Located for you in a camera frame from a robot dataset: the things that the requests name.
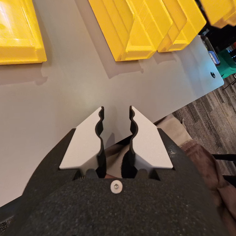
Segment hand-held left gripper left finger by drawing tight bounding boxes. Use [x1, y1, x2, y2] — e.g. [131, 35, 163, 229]
[59, 106, 107, 178]

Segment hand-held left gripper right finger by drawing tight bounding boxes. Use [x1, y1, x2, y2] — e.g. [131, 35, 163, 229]
[121, 106, 173, 178]

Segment yellow plastic storage bin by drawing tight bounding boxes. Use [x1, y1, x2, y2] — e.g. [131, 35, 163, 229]
[88, 0, 174, 62]
[158, 0, 207, 53]
[0, 0, 47, 65]
[200, 0, 236, 29]

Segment grey desk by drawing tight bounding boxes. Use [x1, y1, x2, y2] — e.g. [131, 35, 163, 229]
[0, 0, 224, 208]

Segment person's beige trousers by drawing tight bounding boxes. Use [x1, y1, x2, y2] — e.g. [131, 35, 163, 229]
[105, 113, 192, 178]

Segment person's brown top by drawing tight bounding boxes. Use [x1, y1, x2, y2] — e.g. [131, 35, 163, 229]
[180, 141, 236, 236]

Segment green bag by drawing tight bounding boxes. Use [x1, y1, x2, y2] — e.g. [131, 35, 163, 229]
[218, 49, 236, 79]

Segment black chair frame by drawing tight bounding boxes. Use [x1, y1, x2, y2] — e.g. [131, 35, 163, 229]
[212, 154, 236, 185]

